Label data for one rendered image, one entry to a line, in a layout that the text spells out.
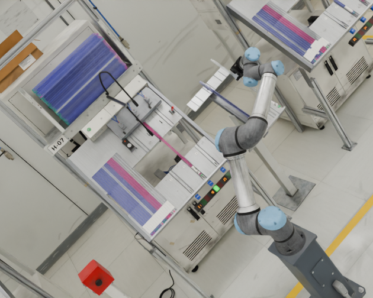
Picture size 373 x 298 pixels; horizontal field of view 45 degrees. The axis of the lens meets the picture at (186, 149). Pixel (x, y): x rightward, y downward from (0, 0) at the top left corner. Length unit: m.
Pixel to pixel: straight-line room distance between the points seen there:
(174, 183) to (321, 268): 0.94
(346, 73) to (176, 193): 1.68
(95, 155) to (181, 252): 0.93
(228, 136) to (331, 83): 1.58
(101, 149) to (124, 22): 1.86
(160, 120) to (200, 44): 2.07
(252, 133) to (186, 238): 1.28
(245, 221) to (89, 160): 1.07
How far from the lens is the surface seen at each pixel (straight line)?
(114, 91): 2.79
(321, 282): 2.42
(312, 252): 2.28
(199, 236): 3.17
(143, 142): 2.73
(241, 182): 2.15
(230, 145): 2.10
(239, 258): 3.17
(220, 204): 3.16
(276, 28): 3.05
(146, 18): 4.44
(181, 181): 2.65
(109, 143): 2.76
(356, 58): 3.67
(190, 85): 4.69
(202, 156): 2.68
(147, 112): 2.72
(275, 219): 2.10
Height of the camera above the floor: 2.22
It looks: 30 degrees down
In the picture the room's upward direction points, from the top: 41 degrees counter-clockwise
